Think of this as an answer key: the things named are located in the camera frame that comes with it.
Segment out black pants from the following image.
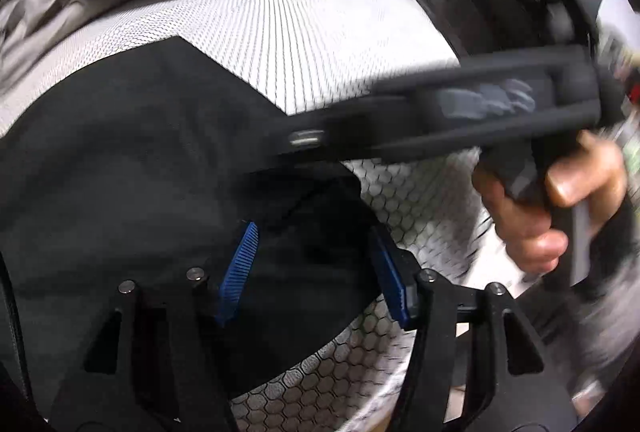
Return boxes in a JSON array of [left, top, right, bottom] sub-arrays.
[[0, 35, 386, 413]]

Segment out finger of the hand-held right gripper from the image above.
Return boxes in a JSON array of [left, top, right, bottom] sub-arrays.
[[270, 95, 406, 161]]

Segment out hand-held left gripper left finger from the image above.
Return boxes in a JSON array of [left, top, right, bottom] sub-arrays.
[[47, 221, 260, 432]]

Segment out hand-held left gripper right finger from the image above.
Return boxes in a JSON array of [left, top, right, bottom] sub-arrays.
[[370, 229, 576, 432]]

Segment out person's right forearm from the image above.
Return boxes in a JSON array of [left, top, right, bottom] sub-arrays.
[[540, 197, 640, 408]]

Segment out person's right hand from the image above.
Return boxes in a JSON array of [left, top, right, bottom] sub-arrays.
[[472, 132, 628, 274]]

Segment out light grey quilt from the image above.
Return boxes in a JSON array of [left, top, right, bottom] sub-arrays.
[[0, 0, 166, 83]]

